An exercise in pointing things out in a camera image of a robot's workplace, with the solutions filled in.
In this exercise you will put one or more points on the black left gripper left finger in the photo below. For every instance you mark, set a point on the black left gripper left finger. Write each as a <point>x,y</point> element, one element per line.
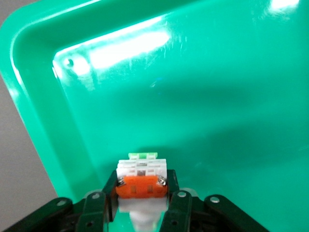
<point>91,212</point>

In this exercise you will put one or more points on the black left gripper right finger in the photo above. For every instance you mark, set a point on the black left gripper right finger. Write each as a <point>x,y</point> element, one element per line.
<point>183,212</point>

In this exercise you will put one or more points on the white orange switch block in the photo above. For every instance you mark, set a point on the white orange switch block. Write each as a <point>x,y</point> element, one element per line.
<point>142,188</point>

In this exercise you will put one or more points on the green plastic tray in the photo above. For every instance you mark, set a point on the green plastic tray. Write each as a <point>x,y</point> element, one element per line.
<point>193,96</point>

